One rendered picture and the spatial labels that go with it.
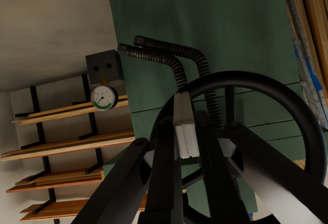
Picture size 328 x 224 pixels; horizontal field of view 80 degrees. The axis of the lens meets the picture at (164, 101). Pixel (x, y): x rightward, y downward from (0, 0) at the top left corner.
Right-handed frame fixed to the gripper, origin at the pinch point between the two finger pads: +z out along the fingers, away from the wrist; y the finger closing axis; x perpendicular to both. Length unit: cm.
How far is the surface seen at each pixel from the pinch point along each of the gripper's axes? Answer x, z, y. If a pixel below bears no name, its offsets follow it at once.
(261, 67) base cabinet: -6.2, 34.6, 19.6
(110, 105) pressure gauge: -6.5, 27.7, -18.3
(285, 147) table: -25.6, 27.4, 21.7
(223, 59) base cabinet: -2.7, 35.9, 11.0
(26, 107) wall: -67, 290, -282
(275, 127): -20.7, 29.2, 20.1
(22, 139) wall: -118, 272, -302
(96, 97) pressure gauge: -4.1, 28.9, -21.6
